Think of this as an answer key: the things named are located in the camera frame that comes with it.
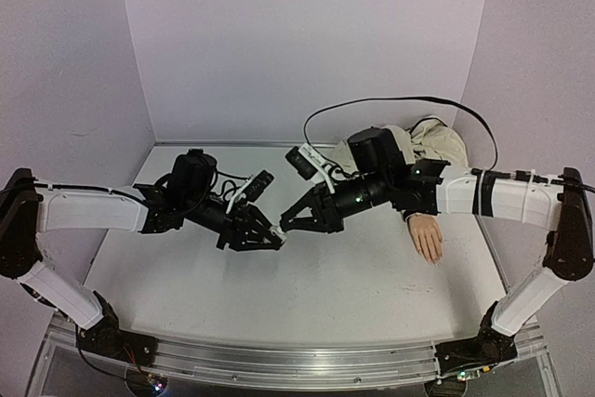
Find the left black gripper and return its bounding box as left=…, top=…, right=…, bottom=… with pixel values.
left=185, top=192, right=286, bottom=253

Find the white nail polish bottle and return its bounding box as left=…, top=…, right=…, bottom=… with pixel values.
left=270, top=226, right=287, bottom=243

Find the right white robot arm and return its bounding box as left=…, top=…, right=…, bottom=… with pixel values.
left=280, top=127, right=594, bottom=337

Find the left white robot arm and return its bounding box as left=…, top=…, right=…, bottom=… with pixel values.
left=1, top=149, right=284, bottom=357

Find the mannequin hand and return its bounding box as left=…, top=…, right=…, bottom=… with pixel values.
left=407, top=214, right=443, bottom=265

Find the beige jacket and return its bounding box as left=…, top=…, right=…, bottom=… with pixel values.
left=328, top=115, right=469, bottom=173

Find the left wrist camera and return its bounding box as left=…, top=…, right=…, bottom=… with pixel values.
left=226, top=170, right=274, bottom=214

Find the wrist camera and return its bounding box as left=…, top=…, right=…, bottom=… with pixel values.
left=284, top=143, right=336, bottom=194
left=226, top=170, right=274, bottom=214

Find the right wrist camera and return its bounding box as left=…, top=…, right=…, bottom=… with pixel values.
left=284, top=143, right=336, bottom=194

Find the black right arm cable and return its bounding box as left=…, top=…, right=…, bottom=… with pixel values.
left=302, top=97, right=501, bottom=170

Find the aluminium front rail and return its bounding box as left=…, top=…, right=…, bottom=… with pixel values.
left=41, top=329, right=554, bottom=397

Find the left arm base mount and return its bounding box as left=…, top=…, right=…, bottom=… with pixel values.
left=76, top=292, right=158, bottom=367

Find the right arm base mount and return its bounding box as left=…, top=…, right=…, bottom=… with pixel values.
left=434, top=301, right=518, bottom=378

